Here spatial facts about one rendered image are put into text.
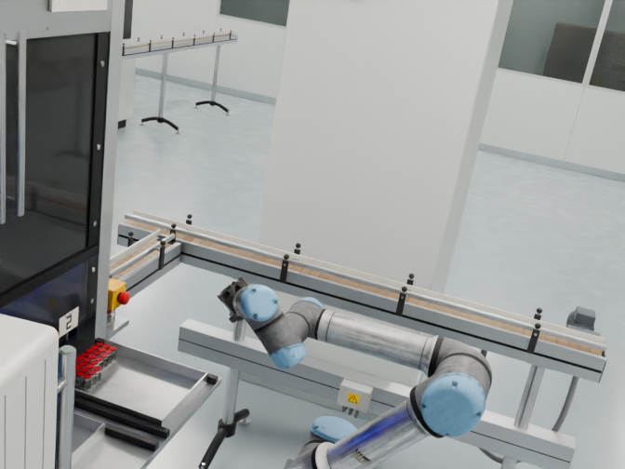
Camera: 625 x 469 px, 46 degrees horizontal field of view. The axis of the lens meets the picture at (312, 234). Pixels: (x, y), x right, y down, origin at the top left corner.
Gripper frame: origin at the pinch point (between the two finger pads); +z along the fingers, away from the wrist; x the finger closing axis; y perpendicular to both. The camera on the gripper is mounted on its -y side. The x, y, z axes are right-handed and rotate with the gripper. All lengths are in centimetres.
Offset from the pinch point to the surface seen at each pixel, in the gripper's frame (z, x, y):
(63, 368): -74, 34, 19
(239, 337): 111, -6, -22
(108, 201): 25, 6, 44
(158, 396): 19.7, 30.1, -6.2
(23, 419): -86, 41, 17
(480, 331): 51, -66, -68
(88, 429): 7.2, 47.4, 0.8
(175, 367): 29.6, 21.5, -4.2
